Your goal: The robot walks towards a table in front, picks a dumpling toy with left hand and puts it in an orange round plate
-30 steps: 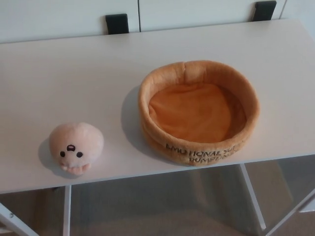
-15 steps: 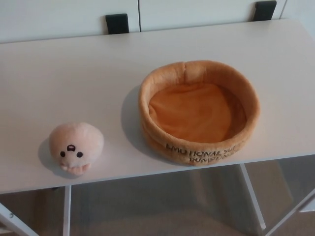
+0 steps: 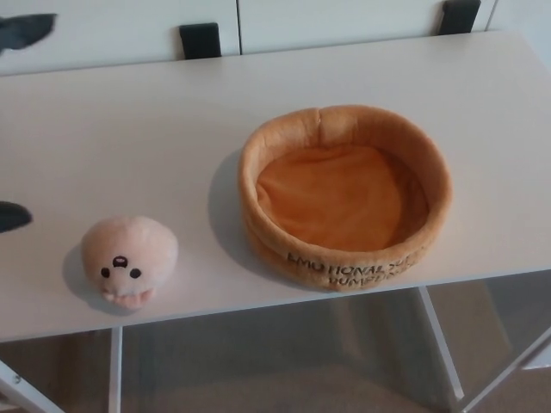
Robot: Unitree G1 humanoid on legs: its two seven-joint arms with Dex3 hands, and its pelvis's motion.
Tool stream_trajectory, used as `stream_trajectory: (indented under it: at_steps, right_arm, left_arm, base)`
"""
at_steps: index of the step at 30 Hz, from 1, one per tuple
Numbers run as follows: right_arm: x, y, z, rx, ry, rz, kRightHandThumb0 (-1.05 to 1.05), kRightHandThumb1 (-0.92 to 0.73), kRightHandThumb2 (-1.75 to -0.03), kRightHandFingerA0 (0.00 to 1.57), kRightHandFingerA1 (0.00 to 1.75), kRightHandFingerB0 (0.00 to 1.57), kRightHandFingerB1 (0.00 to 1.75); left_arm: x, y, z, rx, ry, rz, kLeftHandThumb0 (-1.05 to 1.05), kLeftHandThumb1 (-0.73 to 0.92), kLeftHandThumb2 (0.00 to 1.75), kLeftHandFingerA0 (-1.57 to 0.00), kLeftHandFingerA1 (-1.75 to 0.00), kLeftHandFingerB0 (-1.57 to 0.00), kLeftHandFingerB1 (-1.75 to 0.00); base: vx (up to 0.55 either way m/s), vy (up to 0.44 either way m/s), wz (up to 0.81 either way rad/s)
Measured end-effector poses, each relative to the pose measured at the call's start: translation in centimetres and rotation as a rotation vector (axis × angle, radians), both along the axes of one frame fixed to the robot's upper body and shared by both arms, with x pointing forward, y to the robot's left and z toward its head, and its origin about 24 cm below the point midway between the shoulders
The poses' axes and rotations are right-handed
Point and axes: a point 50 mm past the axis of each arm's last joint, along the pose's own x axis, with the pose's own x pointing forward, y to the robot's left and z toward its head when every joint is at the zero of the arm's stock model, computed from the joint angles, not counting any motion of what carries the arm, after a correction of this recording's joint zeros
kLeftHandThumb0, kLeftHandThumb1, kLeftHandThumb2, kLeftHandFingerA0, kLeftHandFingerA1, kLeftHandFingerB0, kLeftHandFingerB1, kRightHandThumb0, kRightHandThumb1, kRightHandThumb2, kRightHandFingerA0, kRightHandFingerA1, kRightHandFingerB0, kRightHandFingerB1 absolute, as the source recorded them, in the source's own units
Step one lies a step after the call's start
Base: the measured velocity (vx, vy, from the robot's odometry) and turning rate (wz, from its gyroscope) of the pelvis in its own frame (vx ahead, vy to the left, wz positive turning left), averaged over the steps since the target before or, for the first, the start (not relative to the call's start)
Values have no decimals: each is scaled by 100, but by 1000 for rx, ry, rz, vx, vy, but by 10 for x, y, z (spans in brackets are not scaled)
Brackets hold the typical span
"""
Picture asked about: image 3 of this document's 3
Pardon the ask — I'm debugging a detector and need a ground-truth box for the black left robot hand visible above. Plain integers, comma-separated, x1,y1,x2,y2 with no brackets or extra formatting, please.
0,13,59,235

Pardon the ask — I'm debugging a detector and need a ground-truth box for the pink plush dumpling toy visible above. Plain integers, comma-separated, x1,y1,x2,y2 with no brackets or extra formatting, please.
80,214,180,312

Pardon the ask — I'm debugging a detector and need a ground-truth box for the orange plush round plate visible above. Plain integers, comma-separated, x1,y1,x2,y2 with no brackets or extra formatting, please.
237,104,455,294

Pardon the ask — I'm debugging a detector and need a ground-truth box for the black wall bracket left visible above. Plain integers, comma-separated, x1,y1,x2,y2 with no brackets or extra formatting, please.
179,22,225,59

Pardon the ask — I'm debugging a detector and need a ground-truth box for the black wall bracket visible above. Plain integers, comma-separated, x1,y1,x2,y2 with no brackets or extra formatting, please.
179,22,225,59
443,0,483,34

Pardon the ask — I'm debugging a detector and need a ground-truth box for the white table leg frame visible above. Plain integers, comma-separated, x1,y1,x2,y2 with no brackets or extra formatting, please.
415,283,551,413
0,324,126,413

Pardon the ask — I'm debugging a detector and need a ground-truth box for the black wall bracket right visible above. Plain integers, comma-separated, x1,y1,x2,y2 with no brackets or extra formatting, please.
443,0,483,34

